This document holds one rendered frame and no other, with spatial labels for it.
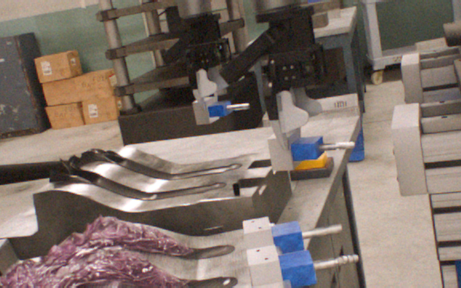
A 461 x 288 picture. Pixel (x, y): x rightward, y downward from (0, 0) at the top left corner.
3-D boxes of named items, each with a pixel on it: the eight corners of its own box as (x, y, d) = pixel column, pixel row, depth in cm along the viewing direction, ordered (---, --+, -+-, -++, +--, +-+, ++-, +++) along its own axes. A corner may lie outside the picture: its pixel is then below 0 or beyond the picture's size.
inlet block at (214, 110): (255, 114, 159) (251, 92, 158) (246, 120, 154) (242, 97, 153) (206, 119, 165) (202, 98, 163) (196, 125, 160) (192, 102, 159)
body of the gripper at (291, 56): (314, 90, 101) (301, 7, 98) (261, 96, 104) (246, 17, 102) (329, 79, 107) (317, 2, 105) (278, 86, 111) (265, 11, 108)
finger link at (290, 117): (308, 150, 101) (302, 87, 101) (271, 152, 104) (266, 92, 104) (315, 148, 104) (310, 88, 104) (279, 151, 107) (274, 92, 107)
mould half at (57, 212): (292, 194, 129) (280, 126, 126) (262, 250, 105) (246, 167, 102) (62, 217, 145) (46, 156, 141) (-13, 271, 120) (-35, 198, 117)
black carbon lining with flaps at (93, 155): (247, 173, 124) (238, 122, 122) (223, 203, 109) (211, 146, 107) (79, 191, 135) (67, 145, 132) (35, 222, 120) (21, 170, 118)
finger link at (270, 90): (274, 120, 102) (269, 61, 102) (265, 121, 103) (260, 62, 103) (286, 119, 106) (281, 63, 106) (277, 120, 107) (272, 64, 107)
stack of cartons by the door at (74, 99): (129, 114, 799) (112, 43, 780) (119, 120, 768) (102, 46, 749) (62, 124, 819) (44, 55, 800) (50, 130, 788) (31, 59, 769)
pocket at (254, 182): (269, 197, 113) (265, 176, 112) (262, 209, 108) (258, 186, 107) (242, 200, 114) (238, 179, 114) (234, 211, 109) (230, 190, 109)
